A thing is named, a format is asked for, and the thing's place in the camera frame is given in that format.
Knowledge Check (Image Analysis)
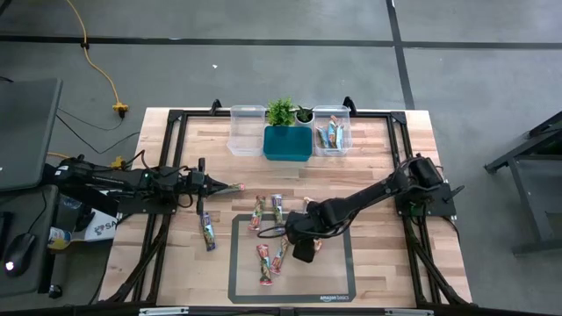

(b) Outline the teal plastic bin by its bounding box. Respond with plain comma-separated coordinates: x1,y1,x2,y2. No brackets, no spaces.
263,125,313,162

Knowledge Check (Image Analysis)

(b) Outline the black aluminium extrusion frame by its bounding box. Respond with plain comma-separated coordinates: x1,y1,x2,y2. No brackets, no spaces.
98,96,473,316

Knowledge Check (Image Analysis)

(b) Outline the black metal cart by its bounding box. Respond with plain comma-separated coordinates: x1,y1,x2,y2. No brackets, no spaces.
484,109,562,255

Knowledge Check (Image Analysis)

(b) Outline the succulent in white pot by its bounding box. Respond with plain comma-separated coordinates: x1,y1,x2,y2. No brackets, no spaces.
293,104,315,129

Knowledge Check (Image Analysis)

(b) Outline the blue granola bar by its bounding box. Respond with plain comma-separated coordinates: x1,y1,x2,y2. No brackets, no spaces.
270,193,285,233
199,212,218,253

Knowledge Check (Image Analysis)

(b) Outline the thin black floor cable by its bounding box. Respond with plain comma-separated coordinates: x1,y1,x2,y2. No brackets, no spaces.
54,106,141,155

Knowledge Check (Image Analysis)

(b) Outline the black computer mouse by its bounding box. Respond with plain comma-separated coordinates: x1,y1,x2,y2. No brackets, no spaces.
3,232,37,278

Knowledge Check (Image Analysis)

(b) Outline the clear plastic bin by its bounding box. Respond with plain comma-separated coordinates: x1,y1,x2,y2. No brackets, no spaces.
313,104,354,158
226,104,267,158

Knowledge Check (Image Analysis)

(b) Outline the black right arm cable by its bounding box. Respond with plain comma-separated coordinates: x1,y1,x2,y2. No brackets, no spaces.
256,223,292,241

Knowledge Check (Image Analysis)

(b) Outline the leafy plant in white pot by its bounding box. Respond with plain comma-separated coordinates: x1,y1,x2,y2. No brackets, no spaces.
266,97,296,128

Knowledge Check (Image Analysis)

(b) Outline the white printed box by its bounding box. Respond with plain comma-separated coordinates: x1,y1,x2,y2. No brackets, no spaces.
83,209,120,243

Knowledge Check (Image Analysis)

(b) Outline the translucent black-edged baking mat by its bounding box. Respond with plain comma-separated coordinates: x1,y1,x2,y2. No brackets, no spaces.
227,213,357,305

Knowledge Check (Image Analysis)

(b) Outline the silver metal bracket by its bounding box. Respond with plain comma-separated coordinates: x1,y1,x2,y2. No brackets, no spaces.
385,308,434,316
139,306,191,316

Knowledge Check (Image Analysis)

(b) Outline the dark side desk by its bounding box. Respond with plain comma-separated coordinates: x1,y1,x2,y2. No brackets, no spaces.
0,183,61,299

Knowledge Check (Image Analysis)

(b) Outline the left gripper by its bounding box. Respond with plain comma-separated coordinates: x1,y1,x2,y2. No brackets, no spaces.
188,158,232,216

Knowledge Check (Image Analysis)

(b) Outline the dark grey laptop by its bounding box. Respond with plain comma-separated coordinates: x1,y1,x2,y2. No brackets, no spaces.
0,77,63,193

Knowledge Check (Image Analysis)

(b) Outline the yellow extension cord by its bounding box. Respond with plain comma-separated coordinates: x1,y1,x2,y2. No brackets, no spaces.
65,0,131,119

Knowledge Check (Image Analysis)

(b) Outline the yellow white bottle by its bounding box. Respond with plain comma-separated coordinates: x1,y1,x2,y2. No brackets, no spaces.
47,226,74,251

